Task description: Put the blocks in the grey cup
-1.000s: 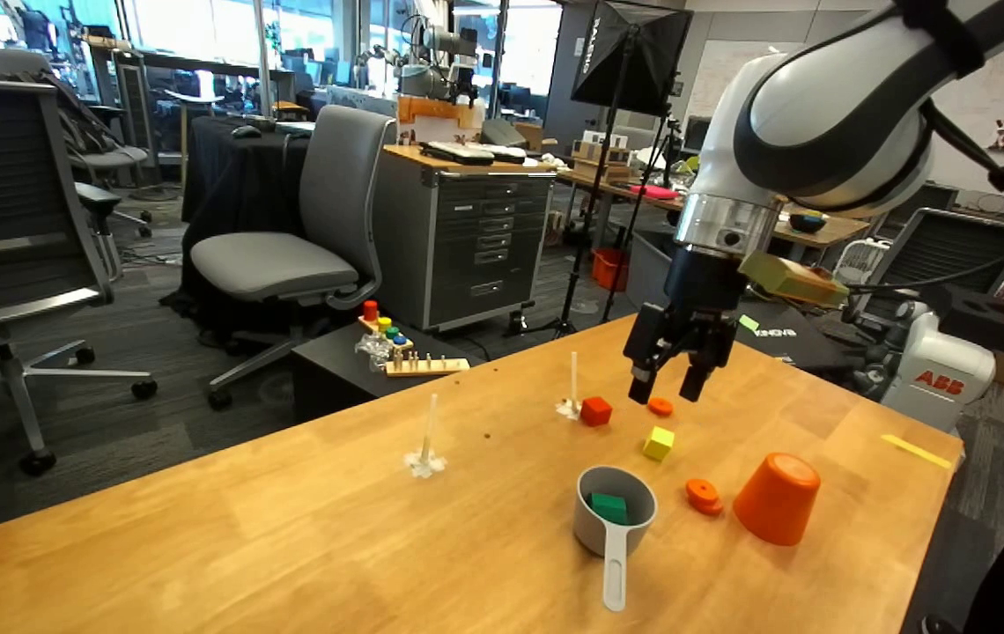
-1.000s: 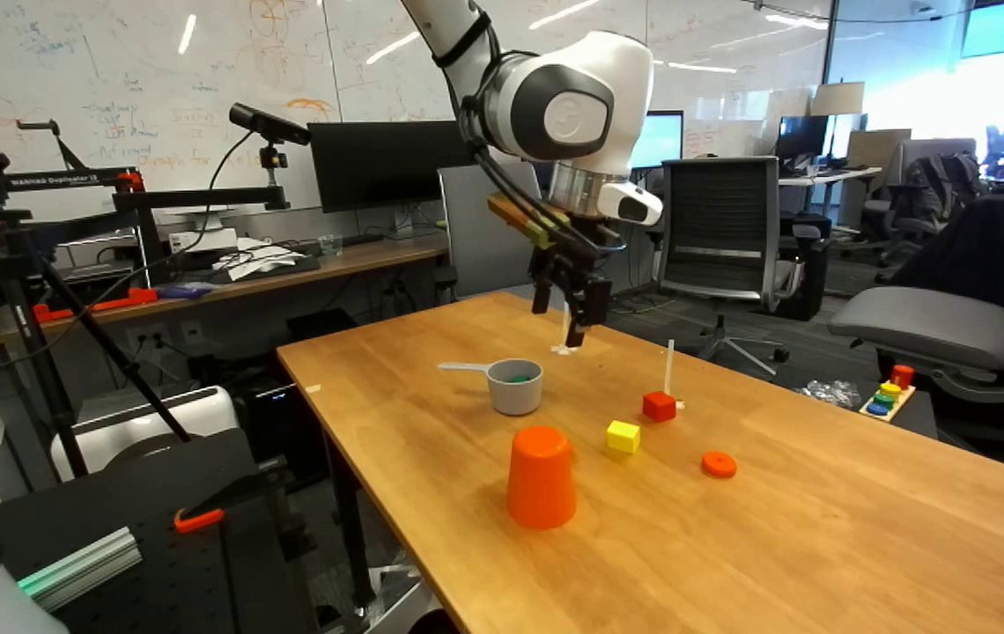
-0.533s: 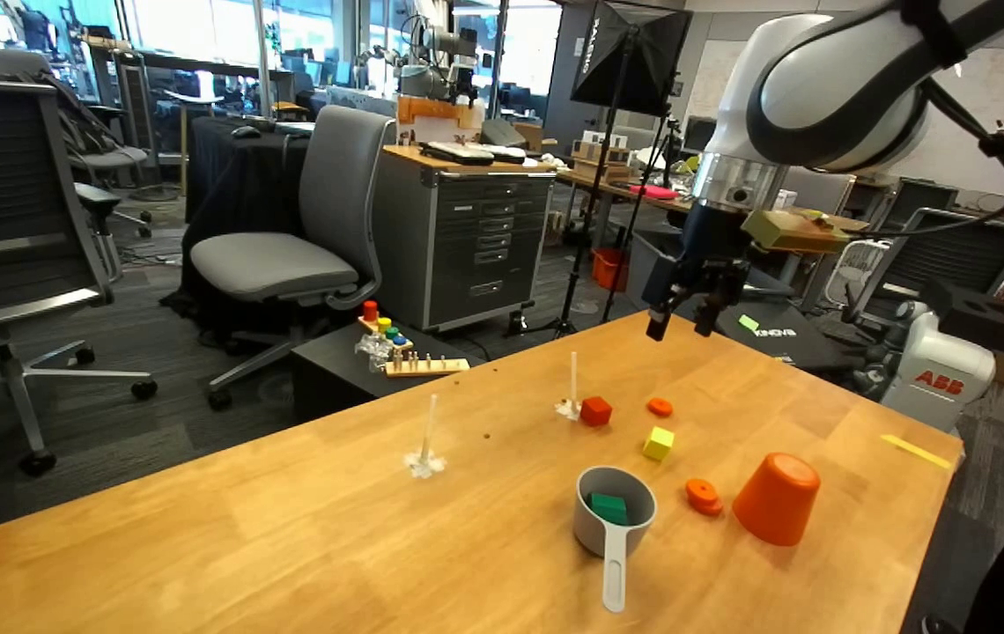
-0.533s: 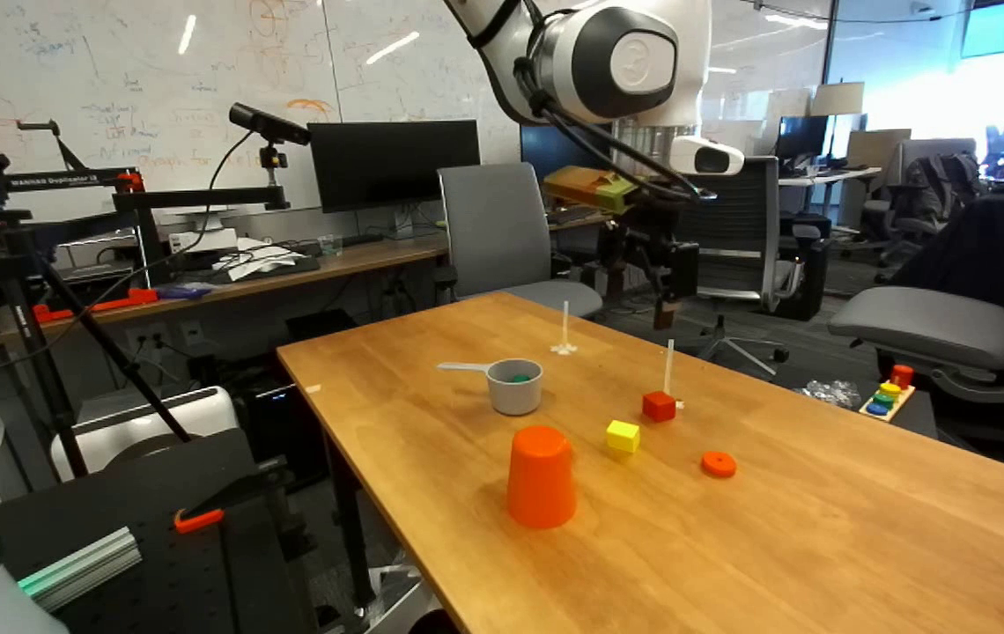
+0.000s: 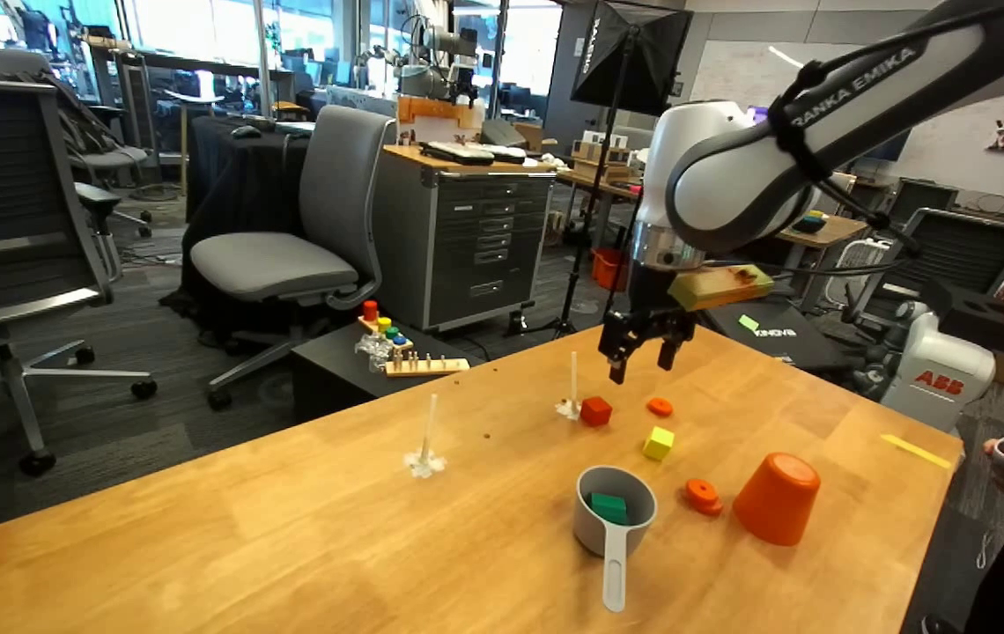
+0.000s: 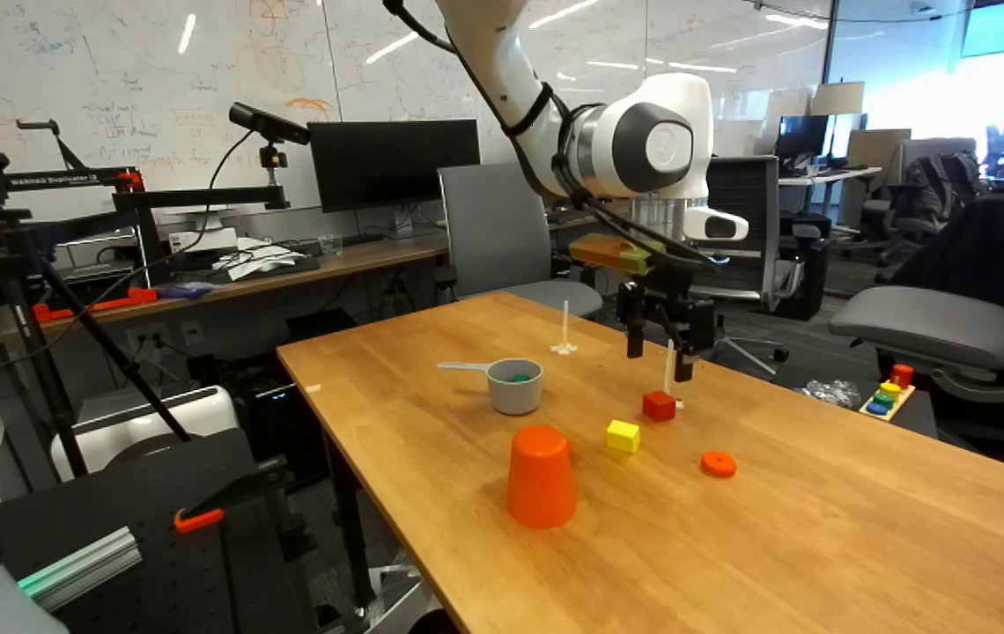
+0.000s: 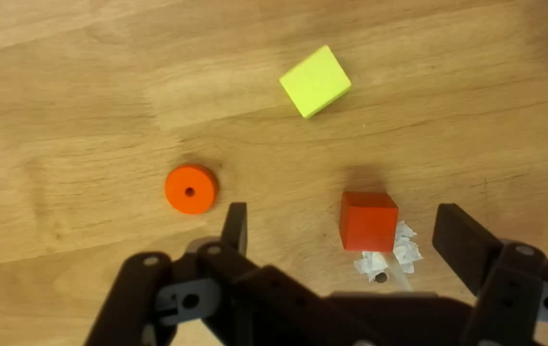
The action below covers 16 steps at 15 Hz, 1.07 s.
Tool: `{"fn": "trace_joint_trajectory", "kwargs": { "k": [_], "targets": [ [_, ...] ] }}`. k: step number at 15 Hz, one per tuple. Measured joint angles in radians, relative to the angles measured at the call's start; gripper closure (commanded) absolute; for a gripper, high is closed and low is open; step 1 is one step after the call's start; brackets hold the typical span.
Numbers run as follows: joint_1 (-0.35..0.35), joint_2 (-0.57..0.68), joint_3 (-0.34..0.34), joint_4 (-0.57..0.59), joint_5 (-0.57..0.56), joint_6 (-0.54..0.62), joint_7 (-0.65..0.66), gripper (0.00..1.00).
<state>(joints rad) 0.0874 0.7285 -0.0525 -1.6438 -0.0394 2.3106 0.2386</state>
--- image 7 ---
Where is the orange disc with hole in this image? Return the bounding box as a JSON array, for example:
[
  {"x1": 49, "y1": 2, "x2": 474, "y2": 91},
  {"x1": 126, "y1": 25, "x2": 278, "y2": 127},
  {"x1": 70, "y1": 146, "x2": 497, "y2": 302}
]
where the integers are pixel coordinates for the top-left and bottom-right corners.
[{"x1": 164, "y1": 164, "x2": 222, "y2": 218}]

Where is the white peg stand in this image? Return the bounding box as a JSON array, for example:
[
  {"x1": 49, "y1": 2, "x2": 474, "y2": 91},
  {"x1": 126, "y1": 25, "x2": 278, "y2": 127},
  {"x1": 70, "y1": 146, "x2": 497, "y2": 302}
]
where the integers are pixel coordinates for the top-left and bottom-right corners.
[{"x1": 353, "y1": 219, "x2": 426, "y2": 285}]

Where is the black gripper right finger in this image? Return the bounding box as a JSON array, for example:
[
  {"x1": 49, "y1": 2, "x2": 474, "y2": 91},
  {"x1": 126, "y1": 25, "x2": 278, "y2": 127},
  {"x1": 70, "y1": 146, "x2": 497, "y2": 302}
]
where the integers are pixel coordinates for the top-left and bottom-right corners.
[{"x1": 434, "y1": 202, "x2": 548, "y2": 346}]

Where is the yellow wooden block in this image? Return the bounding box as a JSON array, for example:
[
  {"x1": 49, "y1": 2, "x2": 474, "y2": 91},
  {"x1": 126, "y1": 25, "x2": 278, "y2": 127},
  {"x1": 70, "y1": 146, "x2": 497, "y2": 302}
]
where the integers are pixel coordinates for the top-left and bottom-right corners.
[{"x1": 278, "y1": 43, "x2": 355, "y2": 121}]

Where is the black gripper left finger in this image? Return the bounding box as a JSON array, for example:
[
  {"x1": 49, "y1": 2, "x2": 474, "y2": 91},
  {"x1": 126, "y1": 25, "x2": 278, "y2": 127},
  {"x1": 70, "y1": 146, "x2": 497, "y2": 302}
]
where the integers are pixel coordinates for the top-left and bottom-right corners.
[{"x1": 84, "y1": 200, "x2": 353, "y2": 346}]

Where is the red wooden block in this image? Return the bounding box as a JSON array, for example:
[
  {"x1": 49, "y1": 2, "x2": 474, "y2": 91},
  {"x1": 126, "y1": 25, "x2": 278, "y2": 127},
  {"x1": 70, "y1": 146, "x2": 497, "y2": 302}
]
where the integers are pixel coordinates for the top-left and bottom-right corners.
[{"x1": 339, "y1": 189, "x2": 403, "y2": 254}]

